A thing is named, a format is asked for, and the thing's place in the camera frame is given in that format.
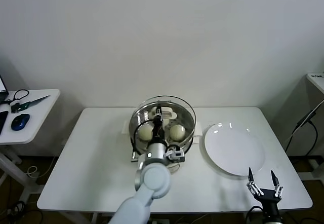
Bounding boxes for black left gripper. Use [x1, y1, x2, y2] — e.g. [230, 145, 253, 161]
[151, 106, 166, 145]

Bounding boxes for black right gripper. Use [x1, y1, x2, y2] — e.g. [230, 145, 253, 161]
[247, 167, 284, 217]

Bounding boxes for white steamed baozi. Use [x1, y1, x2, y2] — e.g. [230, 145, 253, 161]
[169, 124, 187, 141]
[138, 126, 154, 141]

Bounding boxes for oval glass lid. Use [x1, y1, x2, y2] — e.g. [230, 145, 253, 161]
[131, 96, 197, 151]

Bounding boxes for perforated steel steamer basket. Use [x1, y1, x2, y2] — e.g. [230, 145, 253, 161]
[123, 102, 203, 159]

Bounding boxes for white round plate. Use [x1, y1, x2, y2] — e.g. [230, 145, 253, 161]
[201, 122, 266, 176]

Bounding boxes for white floor power strip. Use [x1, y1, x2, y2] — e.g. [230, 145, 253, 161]
[150, 216, 173, 224]

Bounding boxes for white desk with label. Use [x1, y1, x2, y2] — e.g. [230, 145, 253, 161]
[305, 73, 324, 95]

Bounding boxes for white side desk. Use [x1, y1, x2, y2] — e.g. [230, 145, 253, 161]
[0, 89, 61, 202]

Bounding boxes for blue computer mouse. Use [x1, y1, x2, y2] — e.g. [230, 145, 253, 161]
[11, 114, 30, 131]

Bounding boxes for black phone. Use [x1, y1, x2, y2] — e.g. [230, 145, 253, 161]
[0, 110, 9, 135]

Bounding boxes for laptop computer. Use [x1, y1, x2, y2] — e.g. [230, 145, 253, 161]
[0, 73, 10, 104]

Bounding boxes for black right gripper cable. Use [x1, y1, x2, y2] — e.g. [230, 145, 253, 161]
[245, 205, 264, 224]

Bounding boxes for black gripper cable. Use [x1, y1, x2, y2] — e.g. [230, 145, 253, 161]
[132, 122, 155, 157]
[245, 205, 264, 224]

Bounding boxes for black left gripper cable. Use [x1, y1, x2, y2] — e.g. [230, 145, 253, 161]
[132, 122, 155, 157]

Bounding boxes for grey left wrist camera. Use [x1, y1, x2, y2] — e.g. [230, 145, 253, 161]
[166, 144, 185, 163]

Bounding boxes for black wall cable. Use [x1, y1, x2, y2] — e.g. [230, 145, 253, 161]
[285, 104, 324, 157]

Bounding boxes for green handled blade tool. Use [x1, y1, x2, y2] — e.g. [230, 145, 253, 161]
[11, 95, 51, 113]

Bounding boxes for white floor cable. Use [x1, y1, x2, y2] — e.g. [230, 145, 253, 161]
[26, 155, 59, 178]

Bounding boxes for black looped cable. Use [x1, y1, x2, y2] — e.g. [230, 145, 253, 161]
[0, 89, 30, 105]

